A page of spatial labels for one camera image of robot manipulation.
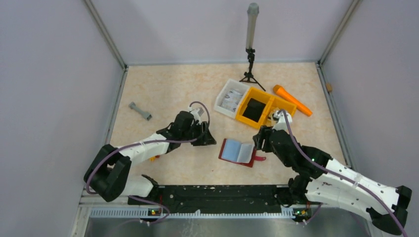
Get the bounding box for red card holder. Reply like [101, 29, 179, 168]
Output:
[218, 139, 266, 168]

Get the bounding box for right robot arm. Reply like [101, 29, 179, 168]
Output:
[252, 126, 412, 237]

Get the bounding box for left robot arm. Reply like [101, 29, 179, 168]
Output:
[84, 108, 216, 202]

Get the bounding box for cards in white bin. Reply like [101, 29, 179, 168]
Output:
[220, 89, 243, 112]

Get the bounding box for black block in bin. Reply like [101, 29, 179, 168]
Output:
[243, 98, 266, 122]

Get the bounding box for yellow plastic bin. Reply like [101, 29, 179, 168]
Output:
[235, 87, 297, 129]

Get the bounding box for white plastic bin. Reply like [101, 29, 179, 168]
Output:
[213, 79, 250, 119]

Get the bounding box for orange plastic carrot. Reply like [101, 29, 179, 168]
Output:
[273, 84, 313, 117]

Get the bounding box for grey plastic connector piece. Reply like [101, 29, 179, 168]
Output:
[128, 102, 152, 121]

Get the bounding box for small orange toy piece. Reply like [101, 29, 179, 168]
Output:
[149, 156, 160, 162]

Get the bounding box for black mini tripod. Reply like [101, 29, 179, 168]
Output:
[239, 48, 266, 92]

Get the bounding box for grey tube on tripod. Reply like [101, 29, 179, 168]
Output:
[246, 2, 259, 49]

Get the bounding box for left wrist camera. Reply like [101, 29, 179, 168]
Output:
[188, 106, 204, 124]

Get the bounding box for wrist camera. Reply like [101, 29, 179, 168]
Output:
[272, 110, 293, 131]
[188, 106, 204, 124]

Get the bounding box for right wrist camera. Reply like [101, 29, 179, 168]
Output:
[272, 110, 293, 131]

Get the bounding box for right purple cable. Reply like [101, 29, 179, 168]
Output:
[278, 109, 408, 237]

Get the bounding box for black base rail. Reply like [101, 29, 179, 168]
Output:
[127, 185, 312, 215]

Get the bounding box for small tan wall object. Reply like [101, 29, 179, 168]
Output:
[325, 83, 333, 93]

